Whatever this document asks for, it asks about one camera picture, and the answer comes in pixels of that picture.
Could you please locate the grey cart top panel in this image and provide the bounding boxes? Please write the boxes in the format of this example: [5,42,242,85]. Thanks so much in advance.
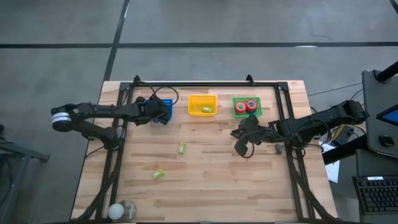
[361,70,398,158]

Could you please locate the black keyboard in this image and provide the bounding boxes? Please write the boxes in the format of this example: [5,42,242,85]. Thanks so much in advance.
[352,175,398,215]

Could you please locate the black pole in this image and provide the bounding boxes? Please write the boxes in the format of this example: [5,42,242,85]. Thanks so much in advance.
[374,60,398,83]

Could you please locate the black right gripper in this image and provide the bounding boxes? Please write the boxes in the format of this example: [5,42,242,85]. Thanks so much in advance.
[230,114,271,156]

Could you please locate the black tablet with blue screen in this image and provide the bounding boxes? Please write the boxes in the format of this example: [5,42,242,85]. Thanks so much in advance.
[376,104,398,127]

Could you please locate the black cart beam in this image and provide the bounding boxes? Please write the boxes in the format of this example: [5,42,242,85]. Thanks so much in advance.
[322,135,369,166]

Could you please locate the yellow plastic basket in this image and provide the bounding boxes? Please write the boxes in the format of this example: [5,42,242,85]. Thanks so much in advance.
[187,94,218,117]

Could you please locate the blue plastic basket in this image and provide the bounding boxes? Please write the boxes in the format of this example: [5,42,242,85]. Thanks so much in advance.
[144,98,174,123]

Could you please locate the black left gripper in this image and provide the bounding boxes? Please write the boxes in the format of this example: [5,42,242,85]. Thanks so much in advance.
[134,96,171,125]

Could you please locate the white paper sheet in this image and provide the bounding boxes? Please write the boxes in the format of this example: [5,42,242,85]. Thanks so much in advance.
[318,140,341,184]

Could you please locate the white round bulb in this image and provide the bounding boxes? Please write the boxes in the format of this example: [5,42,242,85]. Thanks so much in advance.
[108,203,125,220]

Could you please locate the black power adapter box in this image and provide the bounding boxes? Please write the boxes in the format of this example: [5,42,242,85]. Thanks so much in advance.
[332,124,354,146]

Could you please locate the black round knob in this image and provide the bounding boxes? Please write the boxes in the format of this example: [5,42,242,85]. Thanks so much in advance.
[378,134,395,147]

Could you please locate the thin black floor cable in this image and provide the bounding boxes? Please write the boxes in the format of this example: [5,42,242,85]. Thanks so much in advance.
[307,82,363,97]

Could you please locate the dark grey metal stand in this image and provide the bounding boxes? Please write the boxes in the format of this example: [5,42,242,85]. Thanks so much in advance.
[0,124,50,224]

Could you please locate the clear glass jar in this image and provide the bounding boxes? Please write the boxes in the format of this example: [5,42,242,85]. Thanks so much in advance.
[119,200,137,221]

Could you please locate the green plastic basket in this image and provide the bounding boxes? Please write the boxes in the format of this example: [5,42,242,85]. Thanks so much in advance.
[232,96,263,119]

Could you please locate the black metal table frame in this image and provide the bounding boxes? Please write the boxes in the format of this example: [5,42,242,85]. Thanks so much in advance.
[73,74,335,223]

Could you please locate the red tape roll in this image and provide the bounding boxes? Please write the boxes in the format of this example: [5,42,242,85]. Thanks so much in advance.
[245,98,259,112]
[234,100,248,114]

